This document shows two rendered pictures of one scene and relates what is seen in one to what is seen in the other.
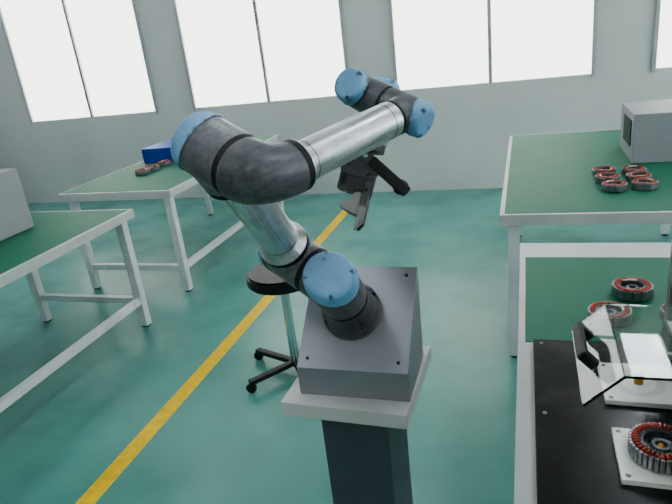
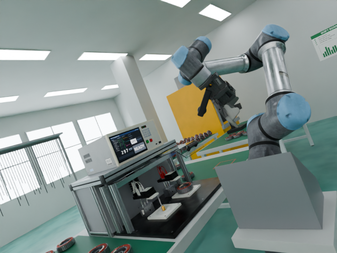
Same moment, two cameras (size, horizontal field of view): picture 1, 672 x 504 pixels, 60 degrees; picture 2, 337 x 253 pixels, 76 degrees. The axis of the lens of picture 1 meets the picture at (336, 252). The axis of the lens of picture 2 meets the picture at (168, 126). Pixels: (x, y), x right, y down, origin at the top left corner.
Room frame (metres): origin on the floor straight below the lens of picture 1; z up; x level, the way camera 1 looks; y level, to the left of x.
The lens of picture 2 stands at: (2.20, -0.01, 1.22)
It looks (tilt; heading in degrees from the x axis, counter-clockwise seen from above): 0 degrees down; 200
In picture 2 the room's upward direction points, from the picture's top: 22 degrees counter-clockwise
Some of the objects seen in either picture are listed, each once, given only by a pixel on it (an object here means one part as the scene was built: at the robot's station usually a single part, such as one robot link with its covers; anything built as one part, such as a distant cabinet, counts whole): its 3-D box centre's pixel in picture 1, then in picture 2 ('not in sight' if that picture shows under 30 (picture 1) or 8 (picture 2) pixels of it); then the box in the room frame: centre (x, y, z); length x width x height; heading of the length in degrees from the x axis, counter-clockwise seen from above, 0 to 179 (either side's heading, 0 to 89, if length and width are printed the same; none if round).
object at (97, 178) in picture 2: not in sight; (127, 162); (0.88, -0.90, 1.09); 0.68 x 0.44 x 0.05; 161
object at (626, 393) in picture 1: (638, 384); (164, 211); (1.10, -0.63, 0.78); 0.15 x 0.15 x 0.01; 71
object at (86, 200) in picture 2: not in sight; (92, 211); (1.16, -1.08, 0.91); 0.28 x 0.03 x 0.32; 71
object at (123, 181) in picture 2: not in sight; (150, 166); (0.95, -0.69, 1.03); 0.62 x 0.01 x 0.03; 161
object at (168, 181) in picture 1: (193, 204); not in sight; (4.82, 1.14, 0.38); 1.90 x 0.90 x 0.75; 161
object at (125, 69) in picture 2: not in sight; (145, 118); (-2.90, -2.42, 1.65); 0.50 x 0.45 x 3.30; 71
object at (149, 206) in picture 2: not in sight; (147, 209); (1.05, -0.77, 0.80); 0.07 x 0.05 x 0.06; 161
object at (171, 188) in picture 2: not in sight; (169, 190); (0.82, -0.69, 0.80); 0.07 x 0.05 x 0.06; 161
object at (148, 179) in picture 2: not in sight; (141, 184); (0.90, -0.84, 0.92); 0.66 x 0.01 x 0.30; 161
